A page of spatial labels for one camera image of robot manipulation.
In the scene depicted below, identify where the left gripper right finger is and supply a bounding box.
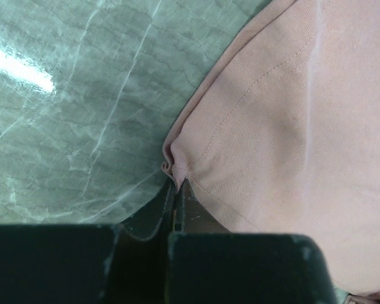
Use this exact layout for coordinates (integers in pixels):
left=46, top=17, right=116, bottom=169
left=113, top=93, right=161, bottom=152
left=167, top=182, right=336, bottom=303

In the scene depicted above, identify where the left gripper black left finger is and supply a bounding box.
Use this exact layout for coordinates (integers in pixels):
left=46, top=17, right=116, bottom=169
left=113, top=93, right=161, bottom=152
left=0, top=180, right=175, bottom=303

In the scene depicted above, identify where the pink printed t shirt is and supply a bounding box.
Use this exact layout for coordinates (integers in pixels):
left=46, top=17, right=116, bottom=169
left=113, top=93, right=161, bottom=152
left=163, top=1, right=380, bottom=303

